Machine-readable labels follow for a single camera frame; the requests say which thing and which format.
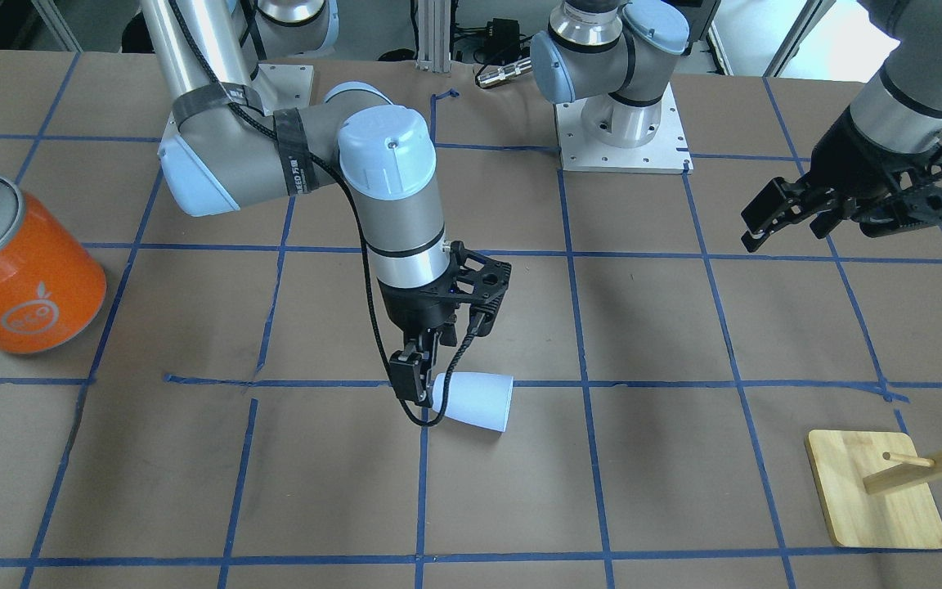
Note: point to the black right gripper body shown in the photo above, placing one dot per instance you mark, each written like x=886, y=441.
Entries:
x=407, y=311

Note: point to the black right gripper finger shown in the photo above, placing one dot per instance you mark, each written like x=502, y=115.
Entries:
x=410, y=369

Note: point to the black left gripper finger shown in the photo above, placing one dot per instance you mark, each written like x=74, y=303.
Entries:
x=913, y=211
x=781, y=203

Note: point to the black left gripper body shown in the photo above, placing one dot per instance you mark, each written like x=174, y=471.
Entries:
x=862, y=155

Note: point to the light blue plastic cup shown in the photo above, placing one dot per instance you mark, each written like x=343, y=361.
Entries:
x=480, y=399

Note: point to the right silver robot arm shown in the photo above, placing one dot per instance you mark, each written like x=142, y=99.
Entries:
x=237, y=138

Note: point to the wooden cup stand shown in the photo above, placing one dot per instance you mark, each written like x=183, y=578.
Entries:
x=874, y=490

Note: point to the orange can with silver lid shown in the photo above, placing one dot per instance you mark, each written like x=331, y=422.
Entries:
x=50, y=287

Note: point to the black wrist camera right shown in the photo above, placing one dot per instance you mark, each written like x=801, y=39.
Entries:
x=480, y=282

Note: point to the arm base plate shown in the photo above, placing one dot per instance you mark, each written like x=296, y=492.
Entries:
x=600, y=135
x=283, y=86

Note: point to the aluminium frame post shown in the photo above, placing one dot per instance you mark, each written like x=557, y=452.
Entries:
x=433, y=24

